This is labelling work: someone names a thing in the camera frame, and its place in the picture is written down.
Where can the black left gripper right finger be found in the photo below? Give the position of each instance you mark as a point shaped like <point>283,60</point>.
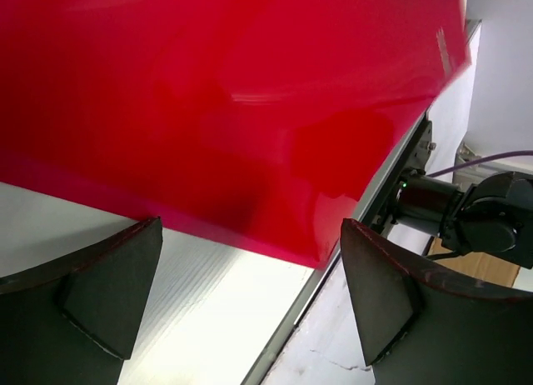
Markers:
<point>422,323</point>

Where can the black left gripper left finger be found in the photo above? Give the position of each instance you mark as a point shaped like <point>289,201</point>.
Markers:
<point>75,319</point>

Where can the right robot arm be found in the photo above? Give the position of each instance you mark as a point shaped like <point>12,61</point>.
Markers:
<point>493,217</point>

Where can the brown cardboard piece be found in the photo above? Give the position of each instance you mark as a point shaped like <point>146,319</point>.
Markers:
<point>485,267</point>

